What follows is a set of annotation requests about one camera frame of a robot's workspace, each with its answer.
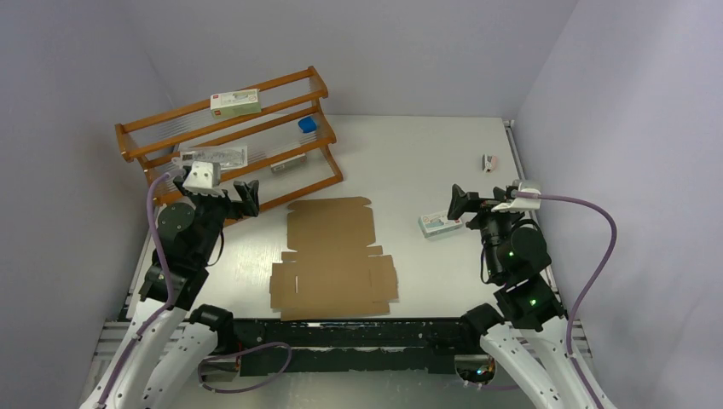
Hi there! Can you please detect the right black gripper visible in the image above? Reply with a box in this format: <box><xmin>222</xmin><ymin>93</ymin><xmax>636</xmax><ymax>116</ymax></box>
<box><xmin>447</xmin><ymin>183</ymin><xmax>521</xmax><ymax>279</ymax></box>

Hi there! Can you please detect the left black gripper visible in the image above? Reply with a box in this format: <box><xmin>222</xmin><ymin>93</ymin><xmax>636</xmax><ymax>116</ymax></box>
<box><xmin>174</xmin><ymin>178</ymin><xmax>257</xmax><ymax>262</ymax></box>

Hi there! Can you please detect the brown cardboard box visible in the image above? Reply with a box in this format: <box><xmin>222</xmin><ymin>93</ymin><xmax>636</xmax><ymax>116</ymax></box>
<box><xmin>269</xmin><ymin>197</ymin><xmax>399</xmax><ymax>321</ymax></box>

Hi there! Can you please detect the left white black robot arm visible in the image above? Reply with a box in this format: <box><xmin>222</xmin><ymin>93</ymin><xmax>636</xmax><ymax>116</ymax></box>
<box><xmin>82</xmin><ymin>177</ymin><xmax>260</xmax><ymax>408</ymax></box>

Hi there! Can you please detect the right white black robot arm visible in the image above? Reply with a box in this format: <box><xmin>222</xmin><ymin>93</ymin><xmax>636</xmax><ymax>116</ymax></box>
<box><xmin>448</xmin><ymin>181</ymin><xmax>617</xmax><ymax>408</ymax></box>

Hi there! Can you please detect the white teal box on table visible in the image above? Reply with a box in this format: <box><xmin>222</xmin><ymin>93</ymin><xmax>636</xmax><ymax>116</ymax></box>
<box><xmin>418</xmin><ymin>211</ymin><xmax>464</xmax><ymax>239</ymax></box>

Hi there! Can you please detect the small white box on shelf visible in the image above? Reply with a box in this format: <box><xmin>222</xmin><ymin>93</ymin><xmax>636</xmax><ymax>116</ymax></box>
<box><xmin>269</xmin><ymin>153</ymin><xmax>307</xmax><ymax>174</ymax></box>

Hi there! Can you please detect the white green box top shelf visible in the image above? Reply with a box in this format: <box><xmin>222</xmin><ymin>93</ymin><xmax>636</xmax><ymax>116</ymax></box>
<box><xmin>209</xmin><ymin>89</ymin><xmax>262</xmax><ymax>118</ymax></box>

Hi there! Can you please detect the small pink white stapler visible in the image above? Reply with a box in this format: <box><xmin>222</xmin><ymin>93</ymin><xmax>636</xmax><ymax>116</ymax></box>
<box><xmin>482</xmin><ymin>154</ymin><xmax>498</xmax><ymax>173</ymax></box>

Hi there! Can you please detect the clear plastic blister package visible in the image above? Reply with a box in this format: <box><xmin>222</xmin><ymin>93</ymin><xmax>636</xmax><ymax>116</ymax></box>
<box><xmin>171</xmin><ymin>146</ymin><xmax>248</xmax><ymax>170</ymax></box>

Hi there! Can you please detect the orange wooden shelf rack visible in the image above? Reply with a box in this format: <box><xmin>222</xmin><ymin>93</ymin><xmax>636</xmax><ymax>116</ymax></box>
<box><xmin>115</xmin><ymin>66</ymin><xmax>344</xmax><ymax>211</ymax></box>

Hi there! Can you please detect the blue small block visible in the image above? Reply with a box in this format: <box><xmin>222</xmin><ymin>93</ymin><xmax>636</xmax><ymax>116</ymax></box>
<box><xmin>298</xmin><ymin>116</ymin><xmax>318</xmax><ymax>134</ymax></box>

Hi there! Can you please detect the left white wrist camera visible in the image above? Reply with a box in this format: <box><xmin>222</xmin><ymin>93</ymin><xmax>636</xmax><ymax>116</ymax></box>
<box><xmin>182</xmin><ymin>161</ymin><xmax>223</xmax><ymax>197</ymax></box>

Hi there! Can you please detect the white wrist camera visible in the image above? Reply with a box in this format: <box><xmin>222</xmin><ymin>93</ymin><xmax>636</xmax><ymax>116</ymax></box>
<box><xmin>491</xmin><ymin>180</ymin><xmax>541</xmax><ymax>213</ymax></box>
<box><xmin>182</xmin><ymin>161</ymin><xmax>223</xmax><ymax>197</ymax></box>

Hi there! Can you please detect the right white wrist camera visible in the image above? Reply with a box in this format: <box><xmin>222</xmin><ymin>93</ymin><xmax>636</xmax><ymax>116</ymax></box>
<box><xmin>491</xmin><ymin>180</ymin><xmax>541</xmax><ymax>213</ymax></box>

